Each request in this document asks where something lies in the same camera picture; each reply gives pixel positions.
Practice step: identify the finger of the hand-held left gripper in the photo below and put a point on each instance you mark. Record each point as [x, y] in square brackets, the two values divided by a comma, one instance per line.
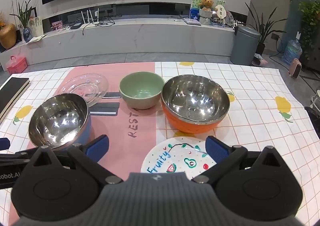
[3, 144]
[17, 157]

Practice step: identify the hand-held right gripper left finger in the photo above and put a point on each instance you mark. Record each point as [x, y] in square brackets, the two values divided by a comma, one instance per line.
[97, 145]

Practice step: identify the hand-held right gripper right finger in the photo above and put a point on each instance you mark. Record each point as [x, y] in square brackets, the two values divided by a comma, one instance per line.
[216, 150]

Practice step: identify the orange steel bowl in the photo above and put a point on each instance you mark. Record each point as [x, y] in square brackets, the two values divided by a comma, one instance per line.
[195, 126]

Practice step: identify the white fruit-print plate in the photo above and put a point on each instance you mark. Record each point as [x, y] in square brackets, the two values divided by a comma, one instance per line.
[172, 158]

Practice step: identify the blue steel bowl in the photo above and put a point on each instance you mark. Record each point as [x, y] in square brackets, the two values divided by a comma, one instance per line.
[57, 121]

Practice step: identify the clear glass flower plate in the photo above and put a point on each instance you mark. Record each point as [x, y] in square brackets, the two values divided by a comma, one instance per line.
[82, 86]

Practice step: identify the green ceramic bowl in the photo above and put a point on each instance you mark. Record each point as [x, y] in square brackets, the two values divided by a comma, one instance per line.
[140, 101]

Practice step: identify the pink placemat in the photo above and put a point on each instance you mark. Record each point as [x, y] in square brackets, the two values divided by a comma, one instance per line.
[120, 146]

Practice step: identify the black notebook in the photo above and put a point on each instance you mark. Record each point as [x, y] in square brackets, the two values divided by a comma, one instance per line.
[12, 93]

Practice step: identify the pink storage box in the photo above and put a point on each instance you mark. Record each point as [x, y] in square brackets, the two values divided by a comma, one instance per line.
[16, 65]

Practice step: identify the pink slipper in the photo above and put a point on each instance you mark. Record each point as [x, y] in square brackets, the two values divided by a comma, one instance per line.
[259, 60]

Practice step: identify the gold vase with dried flowers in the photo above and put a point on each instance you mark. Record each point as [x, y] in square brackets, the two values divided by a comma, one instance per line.
[7, 37]

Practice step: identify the grey trash can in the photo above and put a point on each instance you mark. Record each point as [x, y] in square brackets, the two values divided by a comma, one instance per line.
[244, 46]

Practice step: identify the loose papers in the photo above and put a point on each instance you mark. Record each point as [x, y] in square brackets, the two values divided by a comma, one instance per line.
[36, 38]

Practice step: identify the plant in blue patterned vase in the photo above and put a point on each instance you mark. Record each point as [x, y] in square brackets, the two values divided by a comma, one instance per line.
[26, 32]

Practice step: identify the white marble media console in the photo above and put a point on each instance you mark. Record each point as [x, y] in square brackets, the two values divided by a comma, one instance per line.
[150, 38]

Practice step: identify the black set-top box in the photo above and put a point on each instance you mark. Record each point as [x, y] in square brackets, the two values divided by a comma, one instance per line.
[76, 26]

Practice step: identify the blue water jug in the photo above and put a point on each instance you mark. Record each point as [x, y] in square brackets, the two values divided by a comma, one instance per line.
[292, 51]

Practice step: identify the white wifi router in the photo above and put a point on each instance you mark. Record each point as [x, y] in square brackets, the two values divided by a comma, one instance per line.
[88, 20]

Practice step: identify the long-leaf potted plant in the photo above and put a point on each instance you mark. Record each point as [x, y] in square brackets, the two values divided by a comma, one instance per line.
[262, 28]

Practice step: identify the white laptop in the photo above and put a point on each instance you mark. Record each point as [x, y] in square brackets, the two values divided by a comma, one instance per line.
[192, 22]

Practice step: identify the decorative display plate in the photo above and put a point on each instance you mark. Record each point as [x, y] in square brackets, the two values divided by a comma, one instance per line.
[230, 18]

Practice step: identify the grey fabric sack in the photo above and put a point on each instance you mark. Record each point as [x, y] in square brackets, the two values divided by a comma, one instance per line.
[205, 17]

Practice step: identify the blue box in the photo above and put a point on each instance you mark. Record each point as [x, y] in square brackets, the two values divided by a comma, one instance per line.
[194, 13]

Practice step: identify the white round hand fan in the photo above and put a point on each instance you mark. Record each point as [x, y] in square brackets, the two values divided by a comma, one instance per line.
[220, 11]

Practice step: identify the brown teddy bear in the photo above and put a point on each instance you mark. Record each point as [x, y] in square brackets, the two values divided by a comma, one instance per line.
[207, 4]

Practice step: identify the green picture card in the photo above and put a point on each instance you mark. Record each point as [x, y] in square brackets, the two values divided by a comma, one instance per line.
[196, 1]

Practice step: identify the bushy green plant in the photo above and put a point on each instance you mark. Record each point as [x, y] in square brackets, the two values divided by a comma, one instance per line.
[310, 23]

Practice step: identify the pink photo frame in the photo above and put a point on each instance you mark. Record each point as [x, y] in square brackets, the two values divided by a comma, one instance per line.
[56, 25]

